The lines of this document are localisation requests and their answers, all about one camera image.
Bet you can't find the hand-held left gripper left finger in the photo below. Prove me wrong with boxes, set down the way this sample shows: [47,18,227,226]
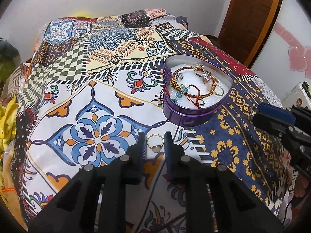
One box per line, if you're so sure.
[29,132,147,233]

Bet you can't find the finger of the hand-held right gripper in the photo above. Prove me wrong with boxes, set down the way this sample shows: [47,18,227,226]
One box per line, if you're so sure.
[253,114,293,137]
[258,103,296,124]

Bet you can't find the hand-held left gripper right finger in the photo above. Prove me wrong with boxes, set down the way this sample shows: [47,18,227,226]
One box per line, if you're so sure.
[164,131,283,233]

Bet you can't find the gold ring with white stone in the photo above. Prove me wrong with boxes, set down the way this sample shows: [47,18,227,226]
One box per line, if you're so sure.
[146,134,166,152]

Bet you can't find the purple heart-shaped tin box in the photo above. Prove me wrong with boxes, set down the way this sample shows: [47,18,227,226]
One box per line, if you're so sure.
[162,55,235,127]

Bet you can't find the thin gold ring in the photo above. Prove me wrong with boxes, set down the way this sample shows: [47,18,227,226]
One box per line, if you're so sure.
[209,84,224,96]

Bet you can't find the rings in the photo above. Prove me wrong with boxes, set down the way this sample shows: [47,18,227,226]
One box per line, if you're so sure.
[188,78,230,108]

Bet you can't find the silver crystal ring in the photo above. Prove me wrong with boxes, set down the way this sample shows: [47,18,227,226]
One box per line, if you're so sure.
[200,70,212,84]

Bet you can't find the brown and blue beaded bracelet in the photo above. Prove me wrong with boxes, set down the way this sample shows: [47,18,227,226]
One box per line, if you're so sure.
[170,71,195,103]

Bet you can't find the white box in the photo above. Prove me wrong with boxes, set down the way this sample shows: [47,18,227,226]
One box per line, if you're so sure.
[282,81,311,110]

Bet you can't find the pink heart stickers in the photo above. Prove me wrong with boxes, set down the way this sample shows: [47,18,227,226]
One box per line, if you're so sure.
[288,46,311,78]

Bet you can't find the patchwork patterned blanket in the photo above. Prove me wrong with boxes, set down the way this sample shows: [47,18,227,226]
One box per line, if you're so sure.
[15,8,311,233]

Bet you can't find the brown wooden door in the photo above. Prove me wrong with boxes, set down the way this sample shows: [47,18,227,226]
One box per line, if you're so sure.
[219,0,285,68]

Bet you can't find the yellow blanket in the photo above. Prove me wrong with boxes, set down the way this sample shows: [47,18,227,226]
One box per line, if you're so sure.
[0,95,17,199]

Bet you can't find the brown striped cloth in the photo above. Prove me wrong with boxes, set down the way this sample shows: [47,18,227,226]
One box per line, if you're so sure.
[13,63,33,93]

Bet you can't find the green patterned bag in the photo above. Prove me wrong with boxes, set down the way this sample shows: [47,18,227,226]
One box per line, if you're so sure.
[0,37,20,83]

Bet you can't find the thin pendant necklace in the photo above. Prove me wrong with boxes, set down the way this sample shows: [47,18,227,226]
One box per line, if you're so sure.
[155,87,167,108]

